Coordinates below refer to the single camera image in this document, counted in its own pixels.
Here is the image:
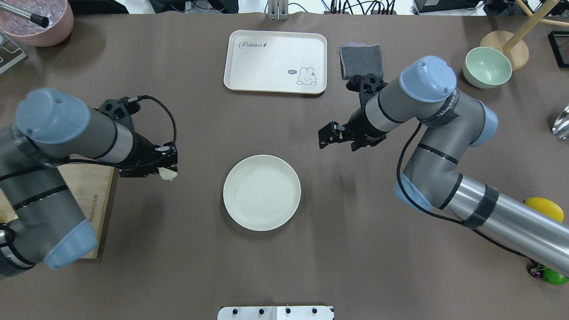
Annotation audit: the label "wooden mug tree stand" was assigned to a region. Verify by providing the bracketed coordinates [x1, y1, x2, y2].
[479, 0, 568, 71]

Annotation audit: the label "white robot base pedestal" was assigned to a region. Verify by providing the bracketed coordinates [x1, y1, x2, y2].
[217, 305, 335, 320]

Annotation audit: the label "yellow lemon far end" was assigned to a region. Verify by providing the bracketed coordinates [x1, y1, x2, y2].
[523, 197, 565, 222]

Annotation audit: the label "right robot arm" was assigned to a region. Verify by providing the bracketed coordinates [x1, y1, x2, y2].
[318, 56, 569, 277]

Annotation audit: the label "metal muddler stick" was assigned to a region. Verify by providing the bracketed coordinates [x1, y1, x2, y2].
[0, 0, 49, 28]

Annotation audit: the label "wooden cutting board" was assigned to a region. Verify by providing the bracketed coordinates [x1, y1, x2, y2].
[1, 164, 114, 269]

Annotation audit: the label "dark cherries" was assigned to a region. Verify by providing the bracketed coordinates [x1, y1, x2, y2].
[527, 263, 546, 278]

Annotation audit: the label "pink bowl with ice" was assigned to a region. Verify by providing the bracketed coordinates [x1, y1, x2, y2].
[0, 0, 74, 47]

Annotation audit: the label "grey folded cloth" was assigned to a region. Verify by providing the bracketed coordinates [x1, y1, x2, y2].
[339, 43, 384, 80]

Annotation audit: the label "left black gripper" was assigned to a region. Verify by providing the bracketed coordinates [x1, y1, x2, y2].
[97, 97, 178, 177]

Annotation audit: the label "mint green bowl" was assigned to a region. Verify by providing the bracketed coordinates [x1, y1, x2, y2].
[462, 47, 513, 89]

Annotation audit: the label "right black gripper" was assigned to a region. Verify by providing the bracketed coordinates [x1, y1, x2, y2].
[318, 73, 388, 152]

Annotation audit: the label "green lime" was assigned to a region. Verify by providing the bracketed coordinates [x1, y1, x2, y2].
[542, 268, 569, 285]

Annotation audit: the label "metal ice scoop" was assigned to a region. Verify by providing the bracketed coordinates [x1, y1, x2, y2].
[551, 105, 569, 140]

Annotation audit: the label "cream rabbit tray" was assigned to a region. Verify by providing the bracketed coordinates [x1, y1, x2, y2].
[223, 30, 328, 95]

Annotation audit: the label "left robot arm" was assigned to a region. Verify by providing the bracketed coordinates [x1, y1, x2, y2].
[0, 88, 177, 279]

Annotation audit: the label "round cream plate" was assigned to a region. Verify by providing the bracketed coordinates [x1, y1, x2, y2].
[222, 155, 301, 232]

